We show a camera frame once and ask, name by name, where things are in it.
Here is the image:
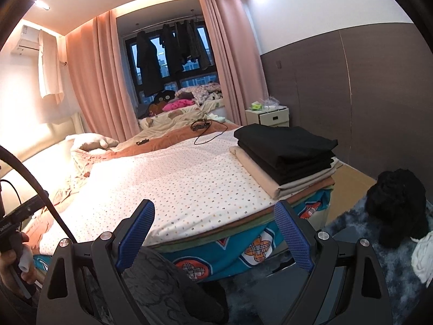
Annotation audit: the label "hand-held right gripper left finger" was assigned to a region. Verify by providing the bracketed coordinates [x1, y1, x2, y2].
[35, 199, 156, 325]

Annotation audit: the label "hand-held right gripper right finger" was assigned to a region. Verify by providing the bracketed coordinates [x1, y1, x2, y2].
[273, 200, 395, 325]

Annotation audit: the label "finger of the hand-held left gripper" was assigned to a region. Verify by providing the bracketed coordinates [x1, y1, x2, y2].
[25, 197, 46, 215]

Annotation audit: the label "hanging dark clothes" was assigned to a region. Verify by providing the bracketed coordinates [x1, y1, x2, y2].
[159, 20, 212, 75]
[117, 18, 219, 109]

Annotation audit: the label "person's left hand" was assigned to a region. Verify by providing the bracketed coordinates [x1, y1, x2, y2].
[0, 233, 37, 293]

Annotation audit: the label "person's right leg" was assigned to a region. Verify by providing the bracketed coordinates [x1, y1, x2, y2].
[122, 245, 227, 325]

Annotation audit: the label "blue grey shaggy rug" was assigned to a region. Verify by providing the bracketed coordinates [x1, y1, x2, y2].
[216, 190, 433, 325]

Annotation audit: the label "cream padded headboard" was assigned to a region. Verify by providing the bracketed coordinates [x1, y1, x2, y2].
[0, 112, 85, 210]

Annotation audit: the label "bed with dotted sheet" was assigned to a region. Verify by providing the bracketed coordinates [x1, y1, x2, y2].
[41, 129, 295, 248]

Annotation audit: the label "white plush toy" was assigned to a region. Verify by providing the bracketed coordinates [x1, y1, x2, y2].
[65, 133, 120, 151]

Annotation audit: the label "black curly dog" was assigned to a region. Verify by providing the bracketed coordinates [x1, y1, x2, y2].
[366, 168, 430, 248]

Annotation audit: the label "white nightstand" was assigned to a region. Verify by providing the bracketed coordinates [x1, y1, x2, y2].
[245, 106, 290, 127]

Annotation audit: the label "beige bear print blanket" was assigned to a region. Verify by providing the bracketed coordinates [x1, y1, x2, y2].
[139, 103, 234, 132]

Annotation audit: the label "crumpled white cloth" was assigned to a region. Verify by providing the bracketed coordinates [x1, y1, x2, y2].
[411, 230, 433, 283]

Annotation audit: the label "hanging white cloth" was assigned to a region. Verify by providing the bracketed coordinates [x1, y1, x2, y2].
[38, 30, 65, 104]

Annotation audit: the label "pink cloth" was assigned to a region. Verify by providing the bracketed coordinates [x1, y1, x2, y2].
[162, 99, 196, 112]

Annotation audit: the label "pink curtain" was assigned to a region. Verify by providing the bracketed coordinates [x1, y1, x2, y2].
[198, 0, 269, 126]
[64, 8, 139, 143]

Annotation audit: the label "black plush toy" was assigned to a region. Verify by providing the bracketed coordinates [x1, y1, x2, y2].
[154, 90, 176, 104]

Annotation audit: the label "floral cloth pile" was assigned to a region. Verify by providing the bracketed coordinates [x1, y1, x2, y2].
[176, 83, 222, 104]

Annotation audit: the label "white air conditioner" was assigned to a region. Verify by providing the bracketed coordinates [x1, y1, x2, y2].
[10, 24, 41, 55]

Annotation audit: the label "hanging black coat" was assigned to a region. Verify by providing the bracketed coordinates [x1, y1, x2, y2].
[135, 30, 163, 97]

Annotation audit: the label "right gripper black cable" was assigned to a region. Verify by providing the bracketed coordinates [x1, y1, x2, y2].
[0, 145, 78, 244]

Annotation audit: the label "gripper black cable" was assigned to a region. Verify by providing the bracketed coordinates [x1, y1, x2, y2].
[0, 145, 78, 244]
[0, 179, 20, 210]

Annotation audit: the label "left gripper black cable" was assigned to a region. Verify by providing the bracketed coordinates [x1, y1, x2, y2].
[0, 179, 20, 210]

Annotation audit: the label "black device with cable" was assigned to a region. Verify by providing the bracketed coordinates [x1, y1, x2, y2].
[190, 118, 229, 145]

